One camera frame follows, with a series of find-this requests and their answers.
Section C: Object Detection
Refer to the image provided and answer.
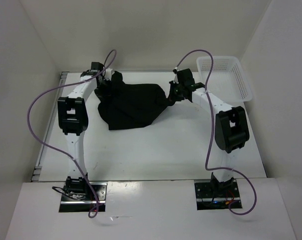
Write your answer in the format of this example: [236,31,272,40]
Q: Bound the black shorts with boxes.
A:
[97,71,175,131]

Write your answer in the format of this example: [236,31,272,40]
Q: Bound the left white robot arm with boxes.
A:
[57,62,114,200]

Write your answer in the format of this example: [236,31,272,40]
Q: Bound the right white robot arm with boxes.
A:
[169,69,249,197]

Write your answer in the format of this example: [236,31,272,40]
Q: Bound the white perforated plastic basket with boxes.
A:
[196,56,252,103]

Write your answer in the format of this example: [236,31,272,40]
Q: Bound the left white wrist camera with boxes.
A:
[103,68,115,81]

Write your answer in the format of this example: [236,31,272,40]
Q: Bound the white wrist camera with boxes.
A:
[103,68,115,81]
[173,67,179,84]

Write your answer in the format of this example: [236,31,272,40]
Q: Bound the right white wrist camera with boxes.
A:
[173,67,179,84]

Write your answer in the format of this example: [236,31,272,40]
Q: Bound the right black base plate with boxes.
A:
[194,180,242,211]

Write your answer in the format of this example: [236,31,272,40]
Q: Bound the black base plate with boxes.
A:
[194,180,242,211]
[59,182,107,213]

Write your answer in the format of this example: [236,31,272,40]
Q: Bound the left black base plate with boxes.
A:
[59,182,107,213]

